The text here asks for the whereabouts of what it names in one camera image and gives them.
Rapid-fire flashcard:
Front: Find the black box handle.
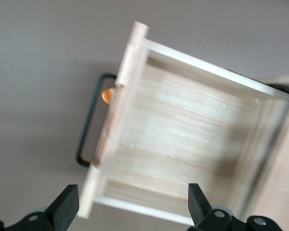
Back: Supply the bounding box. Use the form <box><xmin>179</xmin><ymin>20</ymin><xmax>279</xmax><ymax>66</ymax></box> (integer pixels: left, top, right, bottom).
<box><xmin>76</xmin><ymin>20</ymin><xmax>289</xmax><ymax>227</ymax></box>

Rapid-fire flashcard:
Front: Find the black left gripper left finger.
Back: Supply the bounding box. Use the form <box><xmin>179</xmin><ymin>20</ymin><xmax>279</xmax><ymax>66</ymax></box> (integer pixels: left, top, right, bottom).
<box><xmin>4</xmin><ymin>184</ymin><xmax>80</xmax><ymax>231</ymax></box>

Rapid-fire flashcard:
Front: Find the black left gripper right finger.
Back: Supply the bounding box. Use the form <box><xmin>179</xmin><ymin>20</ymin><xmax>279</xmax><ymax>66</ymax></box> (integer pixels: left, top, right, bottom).
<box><xmin>188</xmin><ymin>183</ymin><xmax>232</xmax><ymax>231</ymax></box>

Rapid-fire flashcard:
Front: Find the light wooden drawer cabinet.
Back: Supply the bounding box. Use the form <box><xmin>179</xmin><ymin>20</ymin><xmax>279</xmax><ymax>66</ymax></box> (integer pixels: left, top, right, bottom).
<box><xmin>240</xmin><ymin>74</ymin><xmax>289</xmax><ymax>231</ymax></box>

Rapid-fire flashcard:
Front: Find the toy bread roll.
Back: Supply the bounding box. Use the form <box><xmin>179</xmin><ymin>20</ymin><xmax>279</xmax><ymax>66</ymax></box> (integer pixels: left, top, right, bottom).
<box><xmin>101</xmin><ymin>88</ymin><xmax>115</xmax><ymax>105</ymax></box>

